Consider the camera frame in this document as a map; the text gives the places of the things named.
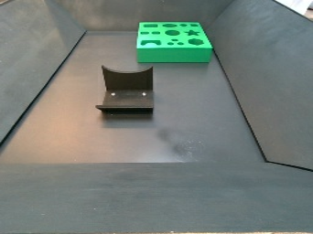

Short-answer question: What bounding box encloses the green shape-sorting board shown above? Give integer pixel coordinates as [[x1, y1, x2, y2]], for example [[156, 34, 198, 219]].
[[135, 22, 213, 63]]

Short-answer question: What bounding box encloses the black curved holder block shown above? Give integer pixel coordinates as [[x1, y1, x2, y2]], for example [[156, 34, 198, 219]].
[[95, 66, 154, 112]]

